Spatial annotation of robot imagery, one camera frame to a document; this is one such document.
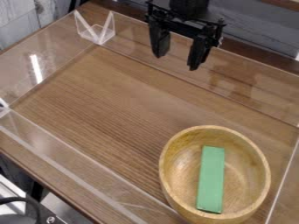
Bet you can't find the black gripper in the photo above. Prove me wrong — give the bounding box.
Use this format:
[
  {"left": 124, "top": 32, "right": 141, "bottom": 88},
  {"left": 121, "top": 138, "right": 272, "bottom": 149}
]
[{"left": 145, "top": 0, "right": 226, "bottom": 71}]

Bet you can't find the green rectangular block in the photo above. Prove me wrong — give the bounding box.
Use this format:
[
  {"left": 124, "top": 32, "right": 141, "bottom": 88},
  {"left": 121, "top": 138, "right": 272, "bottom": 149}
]
[{"left": 196, "top": 145, "right": 225, "bottom": 214}]

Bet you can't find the brown wooden bowl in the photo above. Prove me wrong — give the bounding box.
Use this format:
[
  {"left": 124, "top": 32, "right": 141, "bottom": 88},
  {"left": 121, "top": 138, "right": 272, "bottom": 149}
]
[{"left": 158, "top": 125, "right": 270, "bottom": 224}]

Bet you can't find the clear acrylic corner bracket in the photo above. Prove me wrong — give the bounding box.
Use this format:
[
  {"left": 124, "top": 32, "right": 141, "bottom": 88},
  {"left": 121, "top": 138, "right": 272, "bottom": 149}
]
[{"left": 73, "top": 10, "right": 116, "bottom": 46}]

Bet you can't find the clear acrylic tray wall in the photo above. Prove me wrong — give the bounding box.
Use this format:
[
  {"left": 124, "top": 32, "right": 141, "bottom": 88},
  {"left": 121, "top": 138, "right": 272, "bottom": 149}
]
[{"left": 0, "top": 3, "right": 299, "bottom": 224}]

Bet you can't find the black cable lower left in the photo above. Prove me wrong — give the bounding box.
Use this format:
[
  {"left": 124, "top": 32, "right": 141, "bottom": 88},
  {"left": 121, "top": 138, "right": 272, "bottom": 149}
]
[{"left": 0, "top": 196, "right": 42, "bottom": 224}]

